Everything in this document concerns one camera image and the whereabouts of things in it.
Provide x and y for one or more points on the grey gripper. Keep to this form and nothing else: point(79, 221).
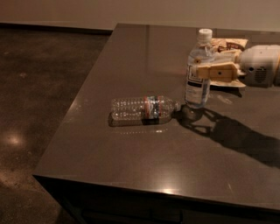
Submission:
point(256, 65)

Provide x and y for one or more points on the blue plastic water bottle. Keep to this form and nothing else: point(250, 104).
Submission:
point(197, 85)

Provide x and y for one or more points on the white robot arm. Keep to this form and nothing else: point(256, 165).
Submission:
point(257, 66)

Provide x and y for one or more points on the clear ribbed water bottle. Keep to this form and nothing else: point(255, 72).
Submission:
point(156, 107)

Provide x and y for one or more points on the chips bag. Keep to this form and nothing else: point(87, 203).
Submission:
point(225, 44)

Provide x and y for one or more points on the dark counter cabinet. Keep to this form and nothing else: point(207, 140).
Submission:
point(102, 204)

